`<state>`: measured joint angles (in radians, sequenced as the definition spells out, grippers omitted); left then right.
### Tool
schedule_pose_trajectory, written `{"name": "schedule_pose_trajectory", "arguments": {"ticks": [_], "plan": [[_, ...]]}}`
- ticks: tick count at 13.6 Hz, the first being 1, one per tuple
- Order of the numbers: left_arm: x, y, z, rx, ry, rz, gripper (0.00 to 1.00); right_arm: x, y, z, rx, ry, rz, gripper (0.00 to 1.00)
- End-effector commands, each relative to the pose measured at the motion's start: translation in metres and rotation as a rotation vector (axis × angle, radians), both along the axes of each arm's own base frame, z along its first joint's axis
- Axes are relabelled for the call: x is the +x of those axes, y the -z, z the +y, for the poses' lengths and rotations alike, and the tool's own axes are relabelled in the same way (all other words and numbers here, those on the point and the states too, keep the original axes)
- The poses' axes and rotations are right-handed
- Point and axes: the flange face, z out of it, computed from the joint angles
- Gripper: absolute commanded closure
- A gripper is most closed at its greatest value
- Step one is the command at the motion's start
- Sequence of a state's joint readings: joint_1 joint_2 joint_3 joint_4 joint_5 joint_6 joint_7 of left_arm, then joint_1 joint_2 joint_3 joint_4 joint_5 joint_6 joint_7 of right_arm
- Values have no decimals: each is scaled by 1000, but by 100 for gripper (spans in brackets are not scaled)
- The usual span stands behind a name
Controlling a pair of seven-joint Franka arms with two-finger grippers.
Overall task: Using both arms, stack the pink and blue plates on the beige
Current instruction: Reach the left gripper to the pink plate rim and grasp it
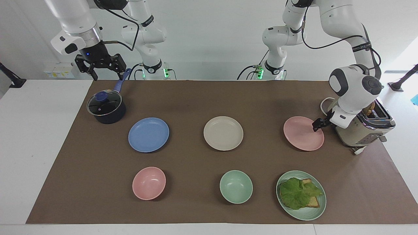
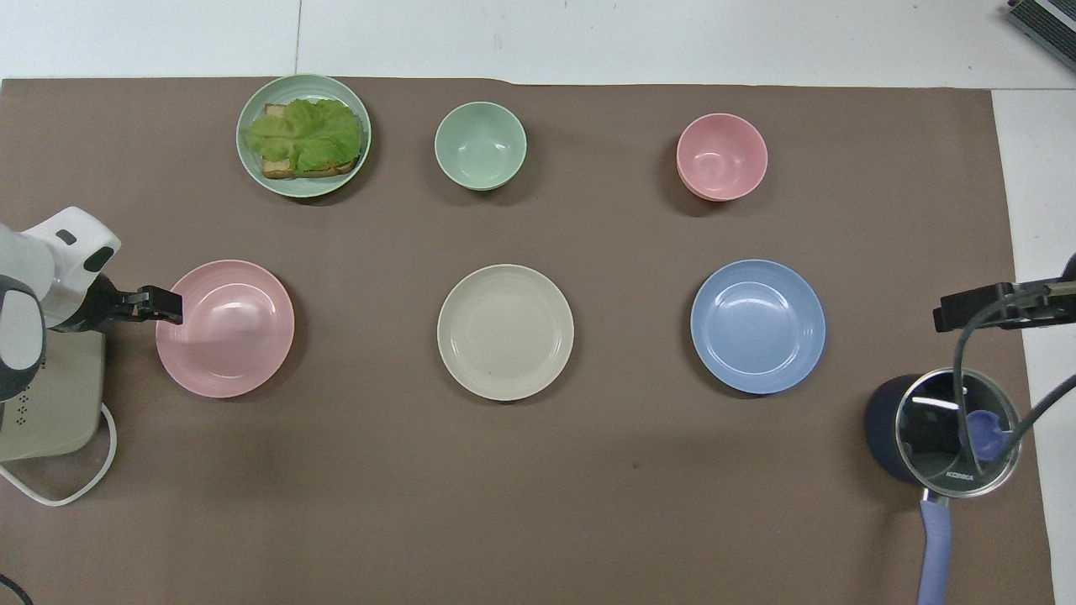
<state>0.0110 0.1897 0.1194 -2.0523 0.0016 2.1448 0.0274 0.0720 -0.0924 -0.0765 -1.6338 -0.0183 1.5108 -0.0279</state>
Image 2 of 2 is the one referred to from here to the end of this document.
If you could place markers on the green plate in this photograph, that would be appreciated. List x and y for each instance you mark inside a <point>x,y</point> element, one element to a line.
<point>252,172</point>

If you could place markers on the dark blue pot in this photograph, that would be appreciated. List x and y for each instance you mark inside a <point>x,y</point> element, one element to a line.
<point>881,437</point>

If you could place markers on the toast slice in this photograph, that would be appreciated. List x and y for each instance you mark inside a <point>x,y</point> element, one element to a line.
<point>282,169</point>

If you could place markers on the blue plate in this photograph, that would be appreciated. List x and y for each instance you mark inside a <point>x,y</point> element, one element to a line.
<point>757,327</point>

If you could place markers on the green lettuce leaf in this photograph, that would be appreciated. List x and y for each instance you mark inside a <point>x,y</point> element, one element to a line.
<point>307,133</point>

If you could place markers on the pink bowl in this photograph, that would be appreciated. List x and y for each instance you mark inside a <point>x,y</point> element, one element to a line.
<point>721,156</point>

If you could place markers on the pink plate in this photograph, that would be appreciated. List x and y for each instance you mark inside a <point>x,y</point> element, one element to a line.
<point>225,329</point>

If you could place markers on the beige appliance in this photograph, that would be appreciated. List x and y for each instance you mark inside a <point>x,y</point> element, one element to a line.
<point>50,395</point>

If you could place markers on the green bowl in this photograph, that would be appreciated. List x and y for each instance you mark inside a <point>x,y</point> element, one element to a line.
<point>480,145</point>

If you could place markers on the glass pot lid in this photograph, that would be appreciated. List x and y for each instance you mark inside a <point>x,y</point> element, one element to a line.
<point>925,437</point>

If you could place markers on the grey slatted object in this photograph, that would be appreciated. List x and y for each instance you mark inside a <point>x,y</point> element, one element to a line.
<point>1046,18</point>

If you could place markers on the beige plate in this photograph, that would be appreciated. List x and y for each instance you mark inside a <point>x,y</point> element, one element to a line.
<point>505,333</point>

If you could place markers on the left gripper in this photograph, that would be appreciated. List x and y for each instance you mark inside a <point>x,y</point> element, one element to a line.
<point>97,304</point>

